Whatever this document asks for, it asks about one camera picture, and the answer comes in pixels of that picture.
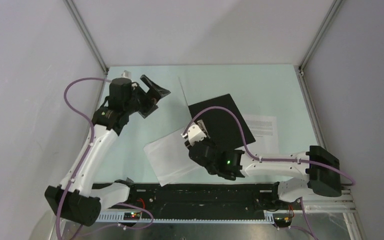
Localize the left controller circuit board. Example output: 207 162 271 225
123 212 142 221

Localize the aluminium frame post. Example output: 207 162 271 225
297 0 345 77
62 0 109 75

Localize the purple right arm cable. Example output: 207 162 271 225
182 105 357 187

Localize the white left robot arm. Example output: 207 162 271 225
44 74 171 227

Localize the controller circuit board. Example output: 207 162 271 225
123 212 142 221
273 216 293 229

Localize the right aluminium frame post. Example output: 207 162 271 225
297 0 345 77

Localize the white paper stack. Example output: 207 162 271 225
143 128 201 186

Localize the left aluminium frame post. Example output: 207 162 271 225
62 0 109 75

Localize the right controller circuit board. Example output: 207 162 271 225
273 216 293 229

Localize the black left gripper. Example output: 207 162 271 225
124 75 170 119

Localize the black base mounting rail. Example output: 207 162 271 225
92 181 312 221

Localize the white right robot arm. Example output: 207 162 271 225
181 123 342 209

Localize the printed white paper sheet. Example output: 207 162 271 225
243 114 280 156

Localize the beige black file folder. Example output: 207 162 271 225
177 76 256 150

